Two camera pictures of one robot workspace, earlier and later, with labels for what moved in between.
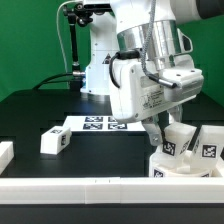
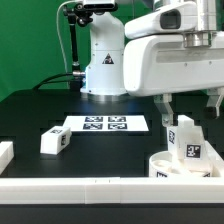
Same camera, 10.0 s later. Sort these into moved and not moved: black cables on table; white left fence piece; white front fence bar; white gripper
Moved: white gripper
Not moved: white front fence bar; white left fence piece; black cables on table
